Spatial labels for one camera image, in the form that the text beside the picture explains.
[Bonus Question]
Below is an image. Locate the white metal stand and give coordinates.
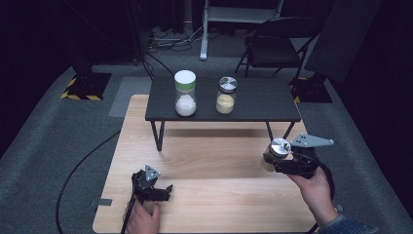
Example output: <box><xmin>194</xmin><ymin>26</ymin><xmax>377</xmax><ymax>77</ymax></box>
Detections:
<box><xmin>199</xmin><ymin>0</ymin><xmax>285</xmax><ymax>62</ymax></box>

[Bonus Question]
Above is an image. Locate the person's right hand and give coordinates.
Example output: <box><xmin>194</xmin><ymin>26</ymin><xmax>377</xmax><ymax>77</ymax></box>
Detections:
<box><xmin>286</xmin><ymin>167</ymin><xmax>340</xmax><ymax>227</ymax></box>

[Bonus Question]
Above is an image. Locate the black folding chair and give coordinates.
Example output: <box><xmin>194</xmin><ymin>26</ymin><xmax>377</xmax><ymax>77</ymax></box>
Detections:
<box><xmin>234</xmin><ymin>16</ymin><xmax>320</xmax><ymax>81</ymax></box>

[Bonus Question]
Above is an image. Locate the thick black floor cable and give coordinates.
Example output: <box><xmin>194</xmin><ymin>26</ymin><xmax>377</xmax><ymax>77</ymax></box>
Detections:
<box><xmin>55</xmin><ymin>130</ymin><xmax>122</xmax><ymax>234</ymax></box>

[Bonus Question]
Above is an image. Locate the silver-lid glass jar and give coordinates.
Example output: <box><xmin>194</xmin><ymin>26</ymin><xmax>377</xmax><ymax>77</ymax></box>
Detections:
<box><xmin>260</xmin><ymin>137</ymin><xmax>292</xmax><ymax>173</ymax></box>

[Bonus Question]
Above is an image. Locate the person's left hand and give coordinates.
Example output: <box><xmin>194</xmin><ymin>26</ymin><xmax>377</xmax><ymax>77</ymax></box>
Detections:
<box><xmin>123</xmin><ymin>198</ymin><xmax>161</xmax><ymax>234</ymax></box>

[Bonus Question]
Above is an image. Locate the dark grey panel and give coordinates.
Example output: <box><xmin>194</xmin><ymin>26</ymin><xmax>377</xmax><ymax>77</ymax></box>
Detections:
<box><xmin>304</xmin><ymin>0</ymin><xmax>384</xmax><ymax>84</ymax></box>

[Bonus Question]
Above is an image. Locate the small black shelf table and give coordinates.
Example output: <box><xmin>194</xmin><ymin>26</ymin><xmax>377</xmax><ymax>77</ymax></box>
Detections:
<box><xmin>144</xmin><ymin>76</ymin><xmax>302</xmax><ymax>153</ymax></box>

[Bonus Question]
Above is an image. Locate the right hand-held gripper cable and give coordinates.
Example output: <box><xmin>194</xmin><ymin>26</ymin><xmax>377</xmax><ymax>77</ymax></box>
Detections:
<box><xmin>307</xmin><ymin>163</ymin><xmax>336</xmax><ymax>234</ymax></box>

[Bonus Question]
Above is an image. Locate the black hazard-striped stand base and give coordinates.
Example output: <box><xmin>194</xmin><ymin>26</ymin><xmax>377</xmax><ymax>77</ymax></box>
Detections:
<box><xmin>59</xmin><ymin>62</ymin><xmax>112</xmax><ymax>101</ymax></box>
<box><xmin>288</xmin><ymin>72</ymin><xmax>334</xmax><ymax>104</ymax></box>

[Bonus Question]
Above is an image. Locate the silver-lid jar with yellow powder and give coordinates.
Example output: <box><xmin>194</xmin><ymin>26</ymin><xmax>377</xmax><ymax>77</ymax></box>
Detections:
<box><xmin>215</xmin><ymin>76</ymin><xmax>239</xmax><ymax>115</ymax></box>

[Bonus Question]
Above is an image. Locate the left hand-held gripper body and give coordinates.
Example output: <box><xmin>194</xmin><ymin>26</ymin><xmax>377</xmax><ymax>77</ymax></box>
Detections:
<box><xmin>131</xmin><ymin>164</ymin><xmax>162</xmax><ymax>205</ymax></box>

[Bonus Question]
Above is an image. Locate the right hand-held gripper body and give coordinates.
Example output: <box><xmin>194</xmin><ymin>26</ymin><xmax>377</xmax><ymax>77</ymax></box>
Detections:
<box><xmin>289</xmin><ymin>132</ymin><xmax>335</xmax><ymax>179</ymax></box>

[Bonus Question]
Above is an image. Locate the white-lid jar with white grains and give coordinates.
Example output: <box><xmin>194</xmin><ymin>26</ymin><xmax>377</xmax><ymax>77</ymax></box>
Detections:
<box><xmin>173</xmin><ymin>69</ymin><xmax>198</xmax><ymax>117</ymax></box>

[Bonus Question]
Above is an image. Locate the hand-held gripper cable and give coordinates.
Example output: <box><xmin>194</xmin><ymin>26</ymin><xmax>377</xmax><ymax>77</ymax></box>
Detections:
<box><xmin>120</xmin><ymin>183</ymin><xmax>137</xmax><ymax>234</ymax></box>
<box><xmin>307</xmin><ymin>163</ymin><xmax>336</xmax><ymax>234</ymax></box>

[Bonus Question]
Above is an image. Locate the bundle of floor cables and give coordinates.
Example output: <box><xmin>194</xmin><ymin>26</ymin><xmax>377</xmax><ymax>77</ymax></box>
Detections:
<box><xmin>142</xmin><ymin>25</ymin><xmax>215</xmax><ymax>54</ymax></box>

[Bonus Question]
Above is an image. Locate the thin black floor cable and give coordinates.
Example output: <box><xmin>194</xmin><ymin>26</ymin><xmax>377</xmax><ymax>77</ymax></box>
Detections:
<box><xmin>141</xmin><ymin>52</ymin><xmax>176</xmax><ymax>79</ymax></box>

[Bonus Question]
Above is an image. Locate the left hand-held gripper cable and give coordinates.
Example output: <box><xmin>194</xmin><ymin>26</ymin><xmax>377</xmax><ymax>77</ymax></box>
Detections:
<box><xmin>120</xmin><ymin>183</ymin><xmax>137</xmax><ymax>234</ymax></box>

